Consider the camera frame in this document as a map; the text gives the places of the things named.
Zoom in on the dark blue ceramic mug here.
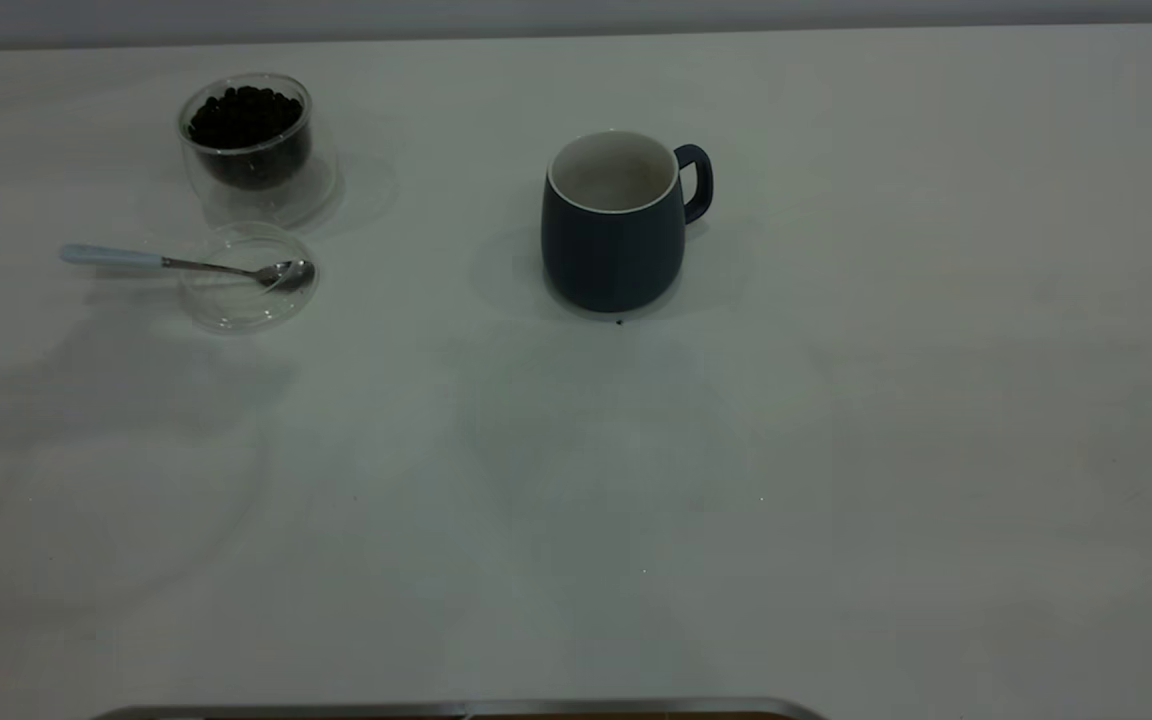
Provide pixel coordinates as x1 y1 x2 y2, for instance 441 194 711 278
540 128 715 314

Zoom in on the blue-handled metal spoon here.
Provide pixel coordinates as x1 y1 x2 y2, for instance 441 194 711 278
60 244 317 294

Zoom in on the dark coffee beans pile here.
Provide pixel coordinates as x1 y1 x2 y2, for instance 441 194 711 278
186 84 314 191

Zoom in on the small clear glass dish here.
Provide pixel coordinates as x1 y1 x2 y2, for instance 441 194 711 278
178 222 320 334

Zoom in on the grey metal bar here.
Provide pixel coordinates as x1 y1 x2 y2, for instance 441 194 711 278
91 697 827 720

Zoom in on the clear double-wall glass cup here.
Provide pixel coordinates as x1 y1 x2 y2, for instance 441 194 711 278
176 72 340 229

